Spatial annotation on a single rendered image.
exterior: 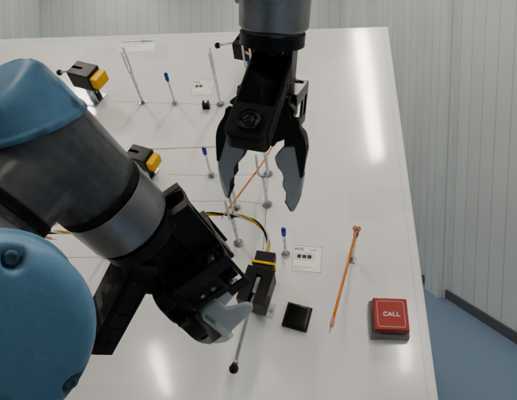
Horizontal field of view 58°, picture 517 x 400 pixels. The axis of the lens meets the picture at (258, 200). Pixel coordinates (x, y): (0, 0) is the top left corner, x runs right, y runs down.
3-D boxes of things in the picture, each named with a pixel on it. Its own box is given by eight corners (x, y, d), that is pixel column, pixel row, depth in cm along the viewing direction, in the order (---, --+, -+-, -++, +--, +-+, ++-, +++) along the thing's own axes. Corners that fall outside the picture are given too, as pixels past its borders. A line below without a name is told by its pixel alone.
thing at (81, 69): (74, 86, 110) (57, 54, 103) (113, 95, 107) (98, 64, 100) (62, 98, 108) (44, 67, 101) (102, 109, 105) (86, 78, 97)
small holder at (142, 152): (126, 159, 95) (114, 135, 90) (164, 170, 93) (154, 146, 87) (114, 175, 93) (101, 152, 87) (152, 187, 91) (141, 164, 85)
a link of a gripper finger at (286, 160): (322, 190, 61) (305, 125, 57) (312, 213, 56) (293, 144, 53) (299, 193, 62) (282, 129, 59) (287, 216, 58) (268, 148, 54)
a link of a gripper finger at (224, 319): (274, 332, 52) (238, 293, 46) (230, 361, 52) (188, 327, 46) (263, 311, 54) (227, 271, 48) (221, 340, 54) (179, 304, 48)
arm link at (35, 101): (-87, 130, 30) (7, 45, 33) (36, 225, 38) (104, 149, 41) (-49, 147, 25) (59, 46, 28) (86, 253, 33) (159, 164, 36)
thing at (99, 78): (102, 78, 102) (98, 68, 100) (109, 79, 102) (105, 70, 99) (93, 88, 100) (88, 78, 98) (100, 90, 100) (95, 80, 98)
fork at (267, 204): (272, 200, 86) (267, 150, 75) (272, 208, 85) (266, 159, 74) (262, 200, 86) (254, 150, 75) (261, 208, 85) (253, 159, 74)
